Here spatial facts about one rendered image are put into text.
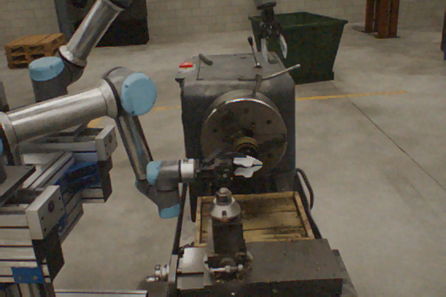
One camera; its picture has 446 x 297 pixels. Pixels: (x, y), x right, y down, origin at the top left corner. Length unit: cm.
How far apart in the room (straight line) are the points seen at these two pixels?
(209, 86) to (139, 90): 55
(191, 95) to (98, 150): 40
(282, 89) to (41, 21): 1068
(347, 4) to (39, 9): 753
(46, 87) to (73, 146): 23
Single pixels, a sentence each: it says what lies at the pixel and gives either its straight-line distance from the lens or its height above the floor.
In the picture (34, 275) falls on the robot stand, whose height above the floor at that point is 88.
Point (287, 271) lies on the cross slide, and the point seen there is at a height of 97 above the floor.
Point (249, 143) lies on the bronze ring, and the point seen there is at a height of 112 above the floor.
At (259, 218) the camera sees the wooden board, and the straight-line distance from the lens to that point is 153.
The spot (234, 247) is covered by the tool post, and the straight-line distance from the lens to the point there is 114.
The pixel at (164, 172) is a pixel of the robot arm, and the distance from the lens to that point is 141.
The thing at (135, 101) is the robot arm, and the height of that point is 135.
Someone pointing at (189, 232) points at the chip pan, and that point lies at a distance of 211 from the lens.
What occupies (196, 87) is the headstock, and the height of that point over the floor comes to 124.
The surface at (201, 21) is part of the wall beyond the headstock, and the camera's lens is 1152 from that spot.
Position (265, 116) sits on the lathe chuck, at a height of 117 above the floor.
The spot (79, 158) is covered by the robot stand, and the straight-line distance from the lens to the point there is 175.
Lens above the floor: 170
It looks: 21 degrees down
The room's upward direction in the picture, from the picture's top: 4 degrees counter-clockwise
